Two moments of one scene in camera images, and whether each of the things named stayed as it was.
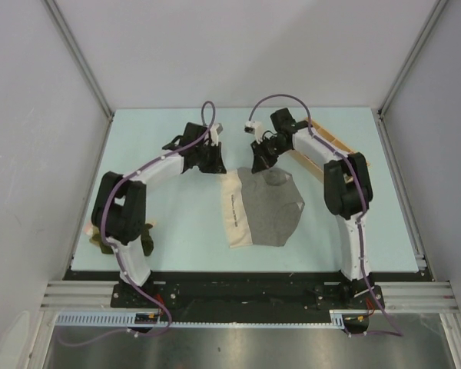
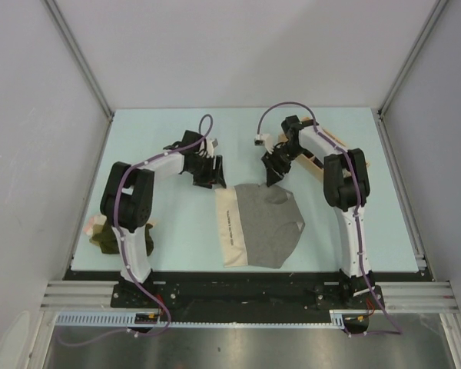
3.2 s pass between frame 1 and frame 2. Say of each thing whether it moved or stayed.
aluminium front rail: stayed
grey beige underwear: moved
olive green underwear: stayed
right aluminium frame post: stayed
